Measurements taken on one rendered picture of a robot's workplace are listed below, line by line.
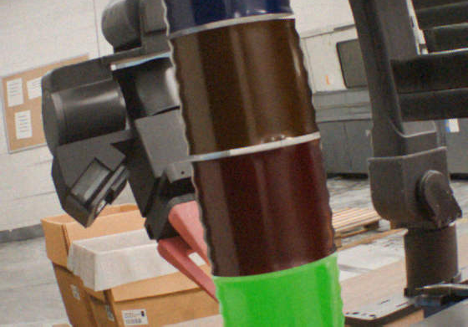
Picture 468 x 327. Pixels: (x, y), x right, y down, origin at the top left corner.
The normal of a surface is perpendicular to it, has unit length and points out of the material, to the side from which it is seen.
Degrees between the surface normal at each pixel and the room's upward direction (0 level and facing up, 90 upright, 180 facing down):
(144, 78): 64
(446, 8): 90
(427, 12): 90
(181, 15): 104
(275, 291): 76
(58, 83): 90
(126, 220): 87
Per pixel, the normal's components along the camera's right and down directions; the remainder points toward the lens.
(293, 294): 0.23, 0.26
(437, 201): 0.42, -0.03
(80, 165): 0.24, -0.51
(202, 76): -0.48, 0.38
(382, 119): -0.90, 0.15
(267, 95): 0.27, -0.25
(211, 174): -0.67, -0.08
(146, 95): -0.27, -0.32
